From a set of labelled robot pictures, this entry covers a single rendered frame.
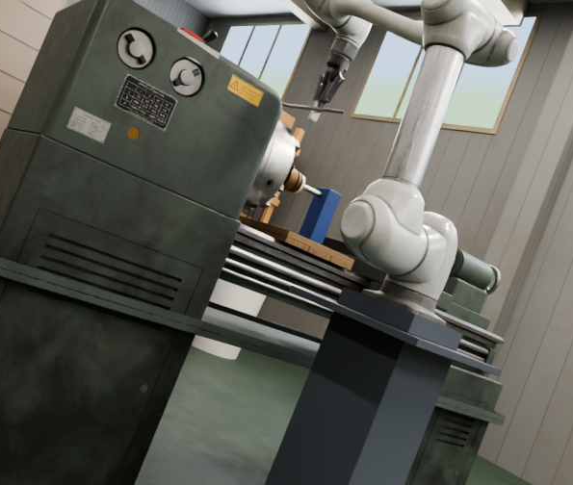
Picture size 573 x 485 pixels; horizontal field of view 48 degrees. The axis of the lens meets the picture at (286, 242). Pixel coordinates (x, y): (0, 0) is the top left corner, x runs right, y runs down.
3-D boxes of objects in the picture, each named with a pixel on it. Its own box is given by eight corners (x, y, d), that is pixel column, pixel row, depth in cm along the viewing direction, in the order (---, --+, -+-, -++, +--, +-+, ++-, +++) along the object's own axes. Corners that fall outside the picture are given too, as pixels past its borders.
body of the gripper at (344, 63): (355, 63, 219) (344, 88, 219) (341, 63, 226) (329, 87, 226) (340, 52, 215) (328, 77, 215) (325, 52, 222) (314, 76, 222)
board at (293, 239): (284, 242, 204) (289, 230, 204) (231, 224, 234) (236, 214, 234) (350, 270, 221) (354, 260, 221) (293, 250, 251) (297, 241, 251)
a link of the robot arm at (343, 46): (349, 49, 226) (342, 64, 227) (330, 36, 221) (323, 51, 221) (364, 49, 219) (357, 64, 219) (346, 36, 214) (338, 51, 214)
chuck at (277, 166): (253, 201, 196) (286, 108, 200) (204, 198, 221) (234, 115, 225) (275, 212, 201) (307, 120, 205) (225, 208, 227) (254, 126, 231)
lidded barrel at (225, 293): (205, 338, 544) (237, 258, 547) (256, 365, 509) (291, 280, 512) (156, 327, 496) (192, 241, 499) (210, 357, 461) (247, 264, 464)
